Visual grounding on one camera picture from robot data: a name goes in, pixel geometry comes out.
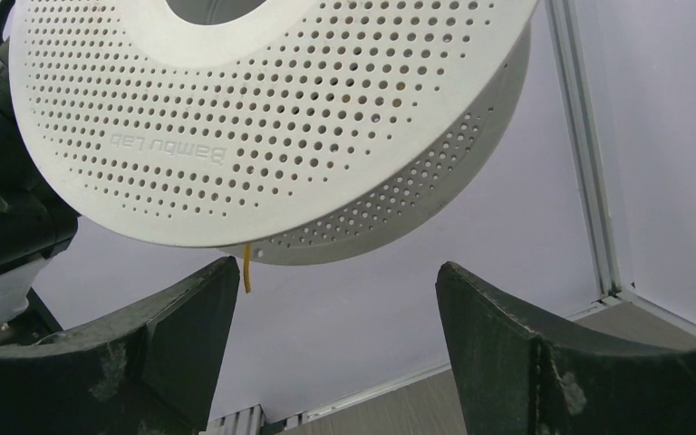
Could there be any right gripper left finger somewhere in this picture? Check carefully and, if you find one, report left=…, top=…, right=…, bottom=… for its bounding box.
left=0, top=256, right=241, bottom=434

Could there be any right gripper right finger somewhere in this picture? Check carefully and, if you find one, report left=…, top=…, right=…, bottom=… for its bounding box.
left=435, top=262, right=696, bottom=434

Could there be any yellow cable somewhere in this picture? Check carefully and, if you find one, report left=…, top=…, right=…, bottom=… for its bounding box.
left=242, top=243, right=255, bottom=295

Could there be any translucent white cable spool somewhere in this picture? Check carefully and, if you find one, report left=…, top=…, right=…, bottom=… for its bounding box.
left=9, top=1, right=537, bottom=266

